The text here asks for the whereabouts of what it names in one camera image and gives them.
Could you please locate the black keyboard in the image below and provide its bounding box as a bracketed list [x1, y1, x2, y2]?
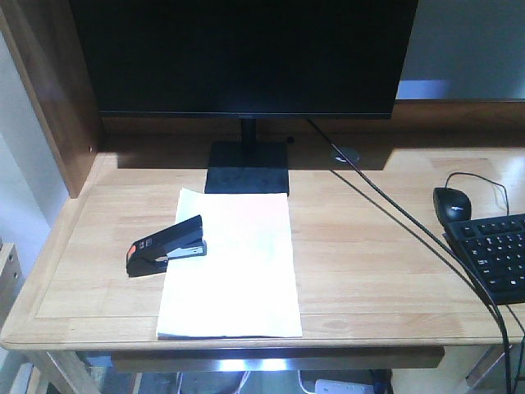
[445, 213, 524, 305]

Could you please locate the black mouse cable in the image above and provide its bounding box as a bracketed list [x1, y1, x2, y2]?
[445, 171, 512, 217]

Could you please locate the white power strip under desk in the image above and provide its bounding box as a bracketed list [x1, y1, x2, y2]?
[314, 379, 374, 394]

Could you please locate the black monitor stand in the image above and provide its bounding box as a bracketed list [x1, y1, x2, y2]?
[204, 119, 290, 194]

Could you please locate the black monitor cable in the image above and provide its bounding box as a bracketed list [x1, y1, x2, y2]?
[307, 118, 514, 394]

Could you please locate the black stapler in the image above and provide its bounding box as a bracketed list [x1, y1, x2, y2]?
[126, 215, 207, 277]

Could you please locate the black computer monitor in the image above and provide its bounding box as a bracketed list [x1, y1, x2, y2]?
[70, 1, 418, 118]

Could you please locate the grey cable grommet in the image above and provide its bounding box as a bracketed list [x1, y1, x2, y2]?
[331, 147, 361, 163]

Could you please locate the wooden desk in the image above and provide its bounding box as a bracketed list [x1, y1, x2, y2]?
[1, 1, 499, 393]

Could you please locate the black computer mouse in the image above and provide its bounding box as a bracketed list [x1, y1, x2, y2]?
[432, 187, 472, 226]

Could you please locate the white paper sheet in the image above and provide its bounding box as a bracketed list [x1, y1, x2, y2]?
[156, 189, 303, 339]

